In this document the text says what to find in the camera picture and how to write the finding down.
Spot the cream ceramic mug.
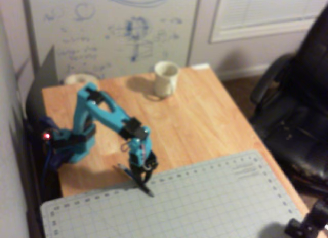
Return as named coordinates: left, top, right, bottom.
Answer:
left=153, top=60, right=179, bottom=98

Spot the black leather office chair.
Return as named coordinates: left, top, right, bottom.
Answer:
left=250, top=4, right=328, bottom=195

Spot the white tape roll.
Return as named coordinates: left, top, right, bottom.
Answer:
left=64, top=73, right=99, bottom=86

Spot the whiteboard with blue writing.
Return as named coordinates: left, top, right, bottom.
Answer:
left=22, top=0, right=203, bottom=80

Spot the black and silver pen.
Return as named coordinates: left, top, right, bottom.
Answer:
left=112, top=164, right=155, bottom=198

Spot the grey gridded cutting mat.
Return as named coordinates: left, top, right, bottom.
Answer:
left=40, top=149, right=310, bottom=238

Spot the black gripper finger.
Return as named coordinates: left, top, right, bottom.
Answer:
left=129, top=163, right=144, bottom=184
left=143, top=168, right=155, bottom=184

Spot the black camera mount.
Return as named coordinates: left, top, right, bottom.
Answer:
left=284, top=199, right=328, bottom=238

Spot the window with white blinds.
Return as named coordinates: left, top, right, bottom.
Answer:
left=208, top=0, right=328, bottom=44

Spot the teal gripper body with servo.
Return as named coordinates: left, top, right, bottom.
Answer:
left=128, top=137, right=157, bottom=171

